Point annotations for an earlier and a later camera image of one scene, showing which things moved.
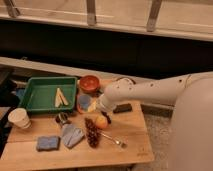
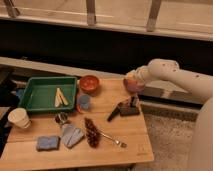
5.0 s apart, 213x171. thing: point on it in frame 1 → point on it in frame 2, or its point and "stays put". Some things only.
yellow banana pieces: (60, 98) stays put
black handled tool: (109, 121) → (113, 113)
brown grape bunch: (93, 132) stays put
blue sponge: (45, 143) stays put
